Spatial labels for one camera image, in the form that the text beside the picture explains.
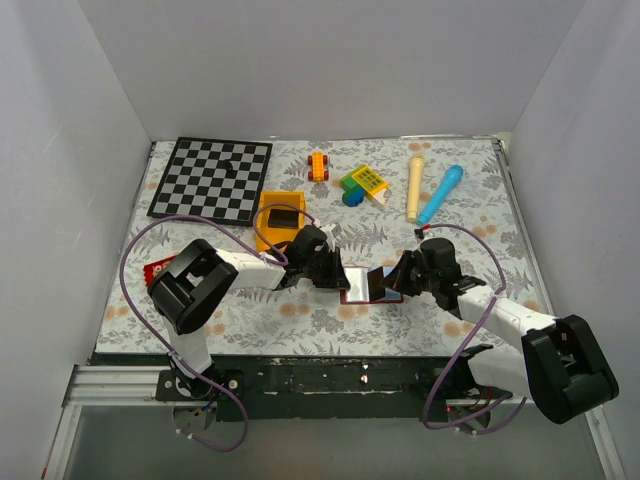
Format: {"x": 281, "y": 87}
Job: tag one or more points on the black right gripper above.
{"x": 397, "y": 276}

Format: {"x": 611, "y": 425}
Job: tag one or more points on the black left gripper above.
{"x": 335, "y": 279}

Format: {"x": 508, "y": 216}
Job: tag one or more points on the black credit card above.
{"x": 376, "y": 290}

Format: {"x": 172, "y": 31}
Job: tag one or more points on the red leather card holder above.
{"x": 358, "y": 292}

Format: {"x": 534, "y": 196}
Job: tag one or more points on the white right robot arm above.
{"x": 560, "y": 366}

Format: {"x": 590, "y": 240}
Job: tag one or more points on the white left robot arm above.
{"x": 188, "y": 290}

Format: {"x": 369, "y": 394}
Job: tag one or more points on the floral table mat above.
{"x": 480, "y": 217}

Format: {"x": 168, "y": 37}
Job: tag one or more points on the yellow plastic bin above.
{"x": 281, "y": 222}

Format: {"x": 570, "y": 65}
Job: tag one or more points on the colourful toy block house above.
{"x": 364, "y": 183}

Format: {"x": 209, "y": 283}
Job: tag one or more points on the orange toy car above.
{"x": 318, "y": 163}

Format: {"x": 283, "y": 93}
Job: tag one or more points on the cream toy microphone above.
{"x": 416, "y": 168}

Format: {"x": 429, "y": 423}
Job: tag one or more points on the blue toy microphone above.
{"x": 450, "y": 180}

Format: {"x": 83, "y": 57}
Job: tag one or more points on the black white chessboard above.
{"x": 196, "y": 183}

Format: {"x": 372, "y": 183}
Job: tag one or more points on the black front table rail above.
{"x": 279, "y": 388}

